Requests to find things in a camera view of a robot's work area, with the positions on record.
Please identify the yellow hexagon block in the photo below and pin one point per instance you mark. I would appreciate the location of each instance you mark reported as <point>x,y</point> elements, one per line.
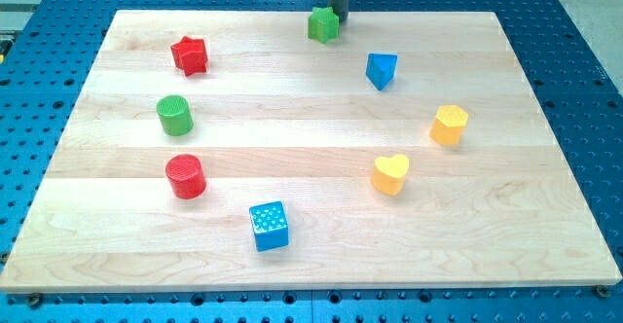
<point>448,125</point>

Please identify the yellow heart block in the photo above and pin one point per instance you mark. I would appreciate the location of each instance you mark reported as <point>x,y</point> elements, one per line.
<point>389,174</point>

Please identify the blue cube block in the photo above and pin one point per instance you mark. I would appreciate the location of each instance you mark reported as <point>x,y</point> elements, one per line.
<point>269,225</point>

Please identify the light wooden board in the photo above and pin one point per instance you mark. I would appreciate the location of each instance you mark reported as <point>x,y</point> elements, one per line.
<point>281,117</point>

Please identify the blue triangle block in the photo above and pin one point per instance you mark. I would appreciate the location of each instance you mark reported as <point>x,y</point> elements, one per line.
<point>380,69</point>

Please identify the green star block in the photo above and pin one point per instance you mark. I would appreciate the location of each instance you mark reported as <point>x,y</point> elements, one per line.
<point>323,24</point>

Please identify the red cylinder block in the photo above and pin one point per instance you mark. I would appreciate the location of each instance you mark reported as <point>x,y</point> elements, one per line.
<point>185,176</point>

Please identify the green cylinder block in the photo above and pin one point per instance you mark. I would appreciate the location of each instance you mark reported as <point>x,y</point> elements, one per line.
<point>174,114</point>

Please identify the red star block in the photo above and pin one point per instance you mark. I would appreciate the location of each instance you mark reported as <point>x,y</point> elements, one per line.
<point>190,55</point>

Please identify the blue perforated metal table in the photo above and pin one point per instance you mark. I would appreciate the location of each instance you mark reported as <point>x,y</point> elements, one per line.
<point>51,58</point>

